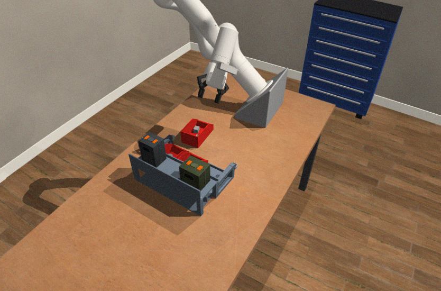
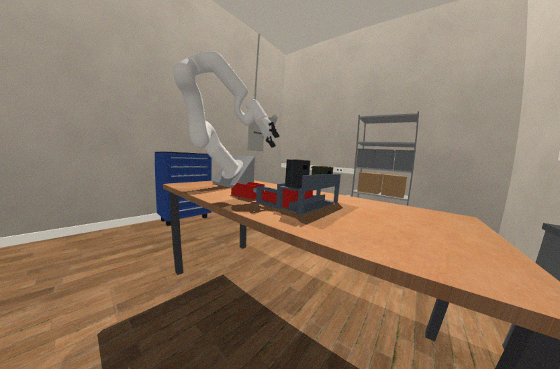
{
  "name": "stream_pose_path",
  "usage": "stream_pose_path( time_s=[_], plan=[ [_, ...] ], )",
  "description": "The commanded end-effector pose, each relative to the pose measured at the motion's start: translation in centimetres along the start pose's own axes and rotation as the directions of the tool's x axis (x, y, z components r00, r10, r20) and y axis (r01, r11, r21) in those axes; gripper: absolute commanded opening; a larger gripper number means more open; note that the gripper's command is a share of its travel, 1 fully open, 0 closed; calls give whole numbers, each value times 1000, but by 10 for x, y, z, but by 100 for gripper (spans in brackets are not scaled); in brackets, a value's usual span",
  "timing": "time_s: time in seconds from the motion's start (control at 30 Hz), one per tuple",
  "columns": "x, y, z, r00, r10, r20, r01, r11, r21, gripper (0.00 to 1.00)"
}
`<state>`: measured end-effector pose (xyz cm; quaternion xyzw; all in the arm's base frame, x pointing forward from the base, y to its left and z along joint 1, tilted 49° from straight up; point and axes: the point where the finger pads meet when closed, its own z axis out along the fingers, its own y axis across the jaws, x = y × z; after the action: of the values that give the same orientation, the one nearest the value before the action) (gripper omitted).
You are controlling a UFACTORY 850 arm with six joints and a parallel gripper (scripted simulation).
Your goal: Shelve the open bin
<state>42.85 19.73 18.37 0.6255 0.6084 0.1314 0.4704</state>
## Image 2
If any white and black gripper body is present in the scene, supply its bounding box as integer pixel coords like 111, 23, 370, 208
258, 117, 273, 139

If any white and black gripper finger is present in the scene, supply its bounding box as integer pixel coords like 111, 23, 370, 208
269, 122, 279, 138
266, 136, 276, 148

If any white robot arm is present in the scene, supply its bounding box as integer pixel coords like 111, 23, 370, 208
173, 51, 277, 179

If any olive green tool case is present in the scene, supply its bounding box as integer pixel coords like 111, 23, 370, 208
312, 166, 333, 175

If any dark grey case with orange latches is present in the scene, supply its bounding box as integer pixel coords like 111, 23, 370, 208
285, 159, 310, 189

